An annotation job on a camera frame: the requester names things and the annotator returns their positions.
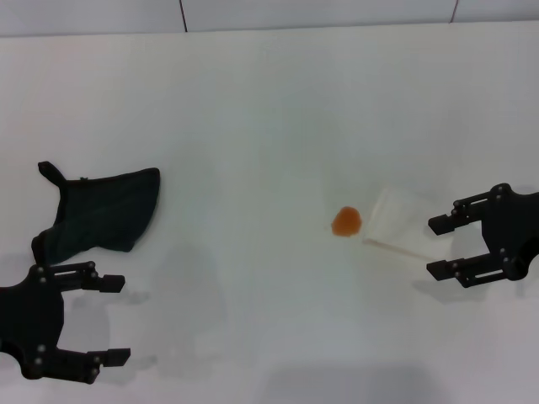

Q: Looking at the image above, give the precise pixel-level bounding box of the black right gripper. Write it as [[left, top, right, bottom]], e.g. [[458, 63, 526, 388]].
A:
[[425, 183, 539, 290]]

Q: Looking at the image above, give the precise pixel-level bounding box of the orange liquid stain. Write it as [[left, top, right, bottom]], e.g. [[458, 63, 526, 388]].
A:
[[330, 205, 365, 239]]

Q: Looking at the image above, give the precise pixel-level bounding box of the white paper cup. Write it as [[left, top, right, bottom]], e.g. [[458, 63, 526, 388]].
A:
[[360, 184, 440, 263]]

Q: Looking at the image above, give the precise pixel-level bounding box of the dark cloth rag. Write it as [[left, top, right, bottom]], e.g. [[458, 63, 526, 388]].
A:
[[30, 161, 162, 268]]

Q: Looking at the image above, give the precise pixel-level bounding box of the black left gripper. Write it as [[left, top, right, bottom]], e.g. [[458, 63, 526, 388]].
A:
[[0, 260, 132, 386]]

